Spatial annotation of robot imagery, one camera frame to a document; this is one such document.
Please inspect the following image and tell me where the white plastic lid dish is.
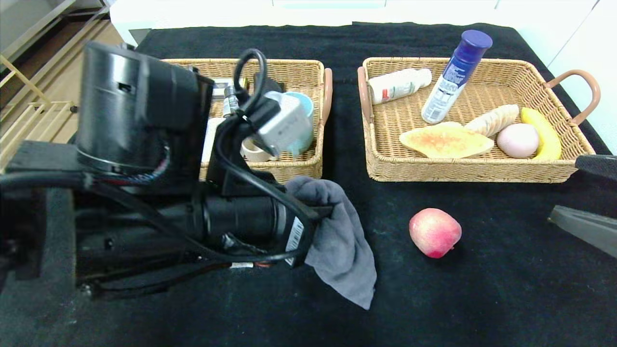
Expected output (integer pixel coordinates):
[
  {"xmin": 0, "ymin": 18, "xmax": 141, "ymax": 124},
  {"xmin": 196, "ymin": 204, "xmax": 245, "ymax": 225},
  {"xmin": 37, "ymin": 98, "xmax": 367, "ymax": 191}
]
[{"xmin": 201, "ymin": 117, "xmax": 223, "ymax": 164}]

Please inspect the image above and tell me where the yellow banana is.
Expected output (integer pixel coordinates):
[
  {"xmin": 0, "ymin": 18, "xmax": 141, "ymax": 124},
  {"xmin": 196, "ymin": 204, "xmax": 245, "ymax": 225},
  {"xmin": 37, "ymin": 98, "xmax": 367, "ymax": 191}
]
[{"xmin": 520, "ymin": 107, "xmax": 563, "ymax": 160}]

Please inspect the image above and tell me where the black soft pouch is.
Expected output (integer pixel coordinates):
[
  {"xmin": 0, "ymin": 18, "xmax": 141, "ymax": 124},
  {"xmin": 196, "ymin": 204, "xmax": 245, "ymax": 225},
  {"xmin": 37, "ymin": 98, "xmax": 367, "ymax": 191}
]
[{"xmin": 260, "ymin": 72, "xmax": 285, "ymax": 94}]

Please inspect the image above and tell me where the wicker basket with brown handles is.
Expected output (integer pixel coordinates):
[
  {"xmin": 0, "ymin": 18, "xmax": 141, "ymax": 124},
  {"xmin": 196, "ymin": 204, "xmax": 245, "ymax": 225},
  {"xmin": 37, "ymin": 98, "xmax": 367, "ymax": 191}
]
[
  {"xmin": 357, "ymin": 56, "xmax": 602, "ymax": 184},
  {"xmin": 161, "ymin": 58, "xmax": 333, "ymax": 185}
]

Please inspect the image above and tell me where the spray can with blue cap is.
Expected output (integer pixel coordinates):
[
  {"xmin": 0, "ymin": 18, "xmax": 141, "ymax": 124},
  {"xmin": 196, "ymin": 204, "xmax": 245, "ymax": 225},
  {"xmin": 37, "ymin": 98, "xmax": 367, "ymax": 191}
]
[{"xmin": 421, "ymin": 29, "xmax": 494, "ymax": 125}]

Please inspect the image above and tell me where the flat toasted bread slice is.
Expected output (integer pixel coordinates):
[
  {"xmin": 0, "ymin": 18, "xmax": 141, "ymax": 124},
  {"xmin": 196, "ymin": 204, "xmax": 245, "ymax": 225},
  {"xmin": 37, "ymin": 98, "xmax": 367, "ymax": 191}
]
[{"xmin": 399, "ymin": 121, "xmax": 495, "ymax": 160}]

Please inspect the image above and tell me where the grey cloth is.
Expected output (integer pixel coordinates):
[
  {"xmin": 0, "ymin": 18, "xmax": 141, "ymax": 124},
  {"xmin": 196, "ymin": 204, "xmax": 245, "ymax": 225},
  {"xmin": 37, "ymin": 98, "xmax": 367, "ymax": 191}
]
[{"xmin": 284, "ymin": 176, "xmax": 377, "ymax": 310}]

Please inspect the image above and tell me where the small gold box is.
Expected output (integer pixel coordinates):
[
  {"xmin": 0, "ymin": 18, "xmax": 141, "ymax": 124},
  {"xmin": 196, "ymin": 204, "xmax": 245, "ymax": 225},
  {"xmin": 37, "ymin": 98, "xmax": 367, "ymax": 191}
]
[{"xmin": 212, "ymin": 77, "xmax": 249, "ymax": 100}]

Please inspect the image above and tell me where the golden striped croissant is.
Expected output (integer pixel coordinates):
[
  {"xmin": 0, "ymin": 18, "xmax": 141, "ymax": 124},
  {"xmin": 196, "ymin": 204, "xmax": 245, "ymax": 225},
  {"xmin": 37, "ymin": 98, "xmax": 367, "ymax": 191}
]
[{"xmin": 464, "ymin": 104, "xmax": 520, "ymax": 137}]

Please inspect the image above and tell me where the dark jar with printed label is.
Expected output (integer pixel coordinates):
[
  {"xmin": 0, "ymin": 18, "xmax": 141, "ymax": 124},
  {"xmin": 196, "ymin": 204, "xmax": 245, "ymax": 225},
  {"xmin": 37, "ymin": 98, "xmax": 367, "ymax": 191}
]
[{"xmin": 223, "ymin": 85, "xmax": 241, "ymax": 118}]

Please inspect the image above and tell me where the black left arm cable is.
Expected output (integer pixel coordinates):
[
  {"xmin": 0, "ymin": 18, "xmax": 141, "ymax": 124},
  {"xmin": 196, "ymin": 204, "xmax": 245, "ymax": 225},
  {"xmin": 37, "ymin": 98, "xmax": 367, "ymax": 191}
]
[{"xmin": 92, "ymin": 48, "xmax": 319, "ymax": 263}]

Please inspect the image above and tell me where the pale pink round fruit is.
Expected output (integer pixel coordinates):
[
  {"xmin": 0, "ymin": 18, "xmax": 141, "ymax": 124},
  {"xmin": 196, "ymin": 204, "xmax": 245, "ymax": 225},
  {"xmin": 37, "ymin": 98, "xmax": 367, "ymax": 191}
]
[{"xmin": 496, "ymin": 122, "xmax": 540, "ymax": 159}]

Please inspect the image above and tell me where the wooden shelf unit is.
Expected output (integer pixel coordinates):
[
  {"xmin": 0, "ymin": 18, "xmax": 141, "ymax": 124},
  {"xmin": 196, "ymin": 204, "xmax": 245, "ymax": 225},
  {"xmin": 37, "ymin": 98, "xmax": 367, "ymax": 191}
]
[{"xmin": 0, "ymin": 0, "xmax": 109, "ymax": 63}]

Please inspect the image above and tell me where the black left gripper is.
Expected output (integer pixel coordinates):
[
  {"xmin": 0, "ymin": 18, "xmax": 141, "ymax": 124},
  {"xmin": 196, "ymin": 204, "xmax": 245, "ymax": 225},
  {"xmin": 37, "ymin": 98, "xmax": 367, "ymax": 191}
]
[{"xmin": 232, "ymin": 196, "xmax": 334, "ymax": 268}]

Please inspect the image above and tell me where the white plastic bottle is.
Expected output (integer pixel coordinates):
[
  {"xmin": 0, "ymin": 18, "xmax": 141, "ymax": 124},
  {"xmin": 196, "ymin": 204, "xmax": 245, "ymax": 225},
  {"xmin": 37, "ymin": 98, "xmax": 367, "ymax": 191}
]
[{"xmin": 368, "ymin": 67, "xmax": 433, "ymax": 105}]

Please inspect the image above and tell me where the small beige ceramic cup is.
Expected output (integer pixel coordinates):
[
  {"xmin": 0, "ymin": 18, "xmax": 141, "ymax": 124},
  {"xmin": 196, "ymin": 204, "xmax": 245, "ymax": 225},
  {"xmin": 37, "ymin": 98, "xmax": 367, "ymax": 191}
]
[{"xmin": 240, "ymin": 136, "xmax": 271, "ymax": 163}]

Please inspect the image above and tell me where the light blue plastic mug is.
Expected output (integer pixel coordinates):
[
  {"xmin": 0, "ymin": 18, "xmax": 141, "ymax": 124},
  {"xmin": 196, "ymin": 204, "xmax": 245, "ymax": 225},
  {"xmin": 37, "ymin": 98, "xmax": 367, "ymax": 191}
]
[{"xmin": 283, "ymin": 91, "xmax": 315, "ymax": 156}]

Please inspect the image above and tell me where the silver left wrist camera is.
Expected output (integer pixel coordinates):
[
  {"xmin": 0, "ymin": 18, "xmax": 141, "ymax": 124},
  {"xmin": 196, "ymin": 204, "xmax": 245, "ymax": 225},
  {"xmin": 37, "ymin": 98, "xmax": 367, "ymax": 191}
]
[{"xmin": 251, "ymin": 91, "xmax": 314, "ymax": 158}]

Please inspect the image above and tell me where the red apple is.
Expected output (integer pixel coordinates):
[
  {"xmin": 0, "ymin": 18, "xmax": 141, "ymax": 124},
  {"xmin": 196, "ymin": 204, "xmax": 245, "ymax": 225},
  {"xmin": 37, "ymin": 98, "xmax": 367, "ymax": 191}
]
[{"xmin": 409, "ymin": 208, "xmax": 462, "ymax": 259}]

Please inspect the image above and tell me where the light wooden wheeled rack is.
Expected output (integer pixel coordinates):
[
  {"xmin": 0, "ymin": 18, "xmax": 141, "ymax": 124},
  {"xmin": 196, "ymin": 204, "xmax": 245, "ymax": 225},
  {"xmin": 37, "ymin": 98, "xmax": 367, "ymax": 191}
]
[{"xmin": 0, "ymin": 55, "xmax": 80, "ymax": 169}]

